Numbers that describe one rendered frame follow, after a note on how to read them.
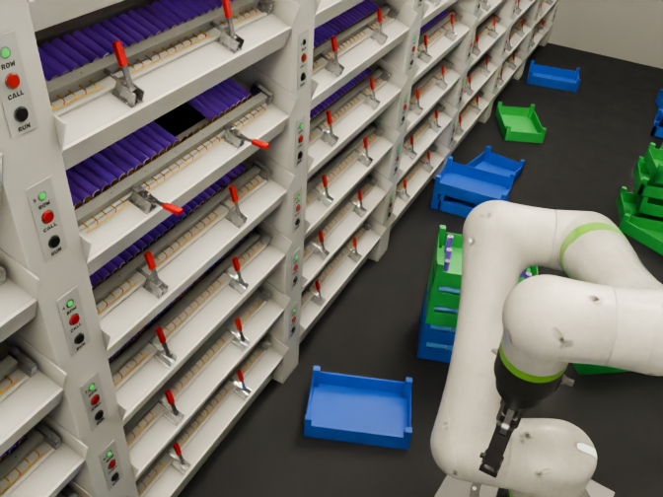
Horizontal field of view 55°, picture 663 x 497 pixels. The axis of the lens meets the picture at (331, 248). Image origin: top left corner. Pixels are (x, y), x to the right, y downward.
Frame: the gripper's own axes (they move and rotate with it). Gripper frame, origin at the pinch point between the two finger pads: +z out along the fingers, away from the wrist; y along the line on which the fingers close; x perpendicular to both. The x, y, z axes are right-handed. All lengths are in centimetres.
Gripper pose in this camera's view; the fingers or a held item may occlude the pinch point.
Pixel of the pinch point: (502, 434)
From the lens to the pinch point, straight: 115.7
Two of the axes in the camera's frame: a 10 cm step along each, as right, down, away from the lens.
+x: -8.7, -3.4, 3.4
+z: 0.4, 6.5, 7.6
